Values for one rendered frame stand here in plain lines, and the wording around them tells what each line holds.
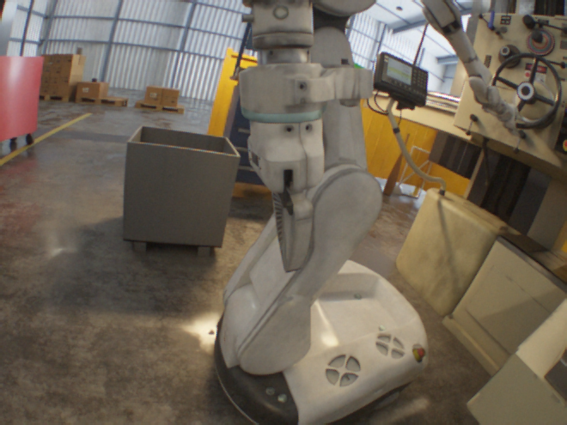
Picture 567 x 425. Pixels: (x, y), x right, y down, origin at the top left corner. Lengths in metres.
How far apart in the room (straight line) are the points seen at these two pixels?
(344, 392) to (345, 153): 0.57
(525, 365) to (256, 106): 0.40
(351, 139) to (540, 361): 0.47
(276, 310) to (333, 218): 0.23
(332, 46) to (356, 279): 0.79
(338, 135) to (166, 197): 0.99
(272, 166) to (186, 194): 1.11
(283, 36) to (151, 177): 1.12
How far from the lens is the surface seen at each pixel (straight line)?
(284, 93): 0.25
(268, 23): 0.26
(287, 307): 0.59
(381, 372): 0.76
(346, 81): 0.29
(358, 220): 0.54
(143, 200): 1.36
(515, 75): 1.76
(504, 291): 1.63
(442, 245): 1.82
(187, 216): 1.39
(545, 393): 0.39
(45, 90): 7.75
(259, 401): 0.78
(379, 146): 4.16
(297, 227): 0.29
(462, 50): 0.98
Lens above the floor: 0.86
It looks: 22 degrees down
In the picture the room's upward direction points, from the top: 16 degrees clockwise
